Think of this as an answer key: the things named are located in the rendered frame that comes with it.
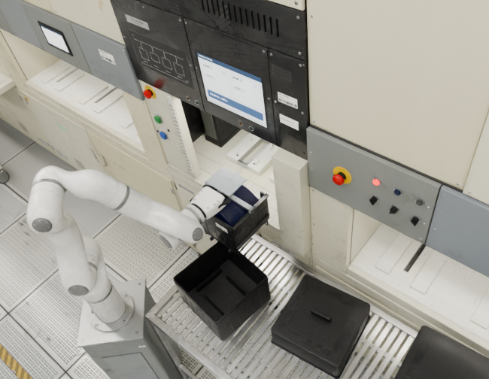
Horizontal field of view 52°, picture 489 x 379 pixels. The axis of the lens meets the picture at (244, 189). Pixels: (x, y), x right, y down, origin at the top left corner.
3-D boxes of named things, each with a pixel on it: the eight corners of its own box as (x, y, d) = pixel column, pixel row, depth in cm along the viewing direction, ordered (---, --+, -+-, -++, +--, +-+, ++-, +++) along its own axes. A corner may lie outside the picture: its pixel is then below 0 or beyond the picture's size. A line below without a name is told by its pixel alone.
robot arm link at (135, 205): (141, 188, 152) (211, 226, 170) (118, 182, 164) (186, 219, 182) (128, 214, 150) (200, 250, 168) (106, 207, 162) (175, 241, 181)
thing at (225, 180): (198, 232, 210) (183, 183, 186) (230, 201, 219) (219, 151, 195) (241, 262, 198) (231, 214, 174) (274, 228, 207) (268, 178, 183)
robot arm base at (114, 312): (88, 335, 207) (71, 314, 193) (92, 294, 220) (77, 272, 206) (132, 328, 207) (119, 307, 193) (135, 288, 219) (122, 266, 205)
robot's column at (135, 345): (130, 405, 262) (76, 347, 205) (133, 354, 280) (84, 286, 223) (183, 398, 261) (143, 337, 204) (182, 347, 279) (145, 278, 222)
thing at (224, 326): (229, 258, 223) (223, 236, 210) (272, 297, 208) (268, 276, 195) (180, 298, 213) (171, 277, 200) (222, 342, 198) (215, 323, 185)
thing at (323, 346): (269, 341, 196) (266, 327, 186) (305, 283, 211) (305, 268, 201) (338, 380, 183) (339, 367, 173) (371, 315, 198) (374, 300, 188)
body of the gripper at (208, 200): (188, 213, 185) (208, 194, 190) (208, 226, 180) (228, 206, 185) (183, 200, 179) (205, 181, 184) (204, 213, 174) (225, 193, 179)
